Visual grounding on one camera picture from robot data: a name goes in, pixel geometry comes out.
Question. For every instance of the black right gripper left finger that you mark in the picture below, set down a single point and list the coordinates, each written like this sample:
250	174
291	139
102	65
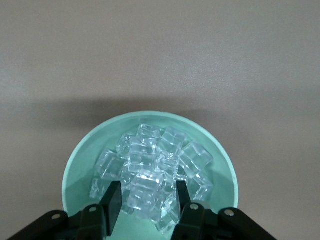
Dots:
95	222

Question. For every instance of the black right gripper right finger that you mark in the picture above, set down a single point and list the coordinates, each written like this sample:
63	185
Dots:
200	225

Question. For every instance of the clear plastic ice cube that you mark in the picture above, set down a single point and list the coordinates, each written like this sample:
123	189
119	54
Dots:
142	150
165	223
166	161
147	187
98	187
108	165
172	140
196	158
148	131
123	146
200	187

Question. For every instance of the green ceramic bowl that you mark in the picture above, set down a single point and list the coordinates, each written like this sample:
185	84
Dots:
82	162

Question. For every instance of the brown table cover mat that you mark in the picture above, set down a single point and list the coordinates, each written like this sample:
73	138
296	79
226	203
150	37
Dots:
160	50

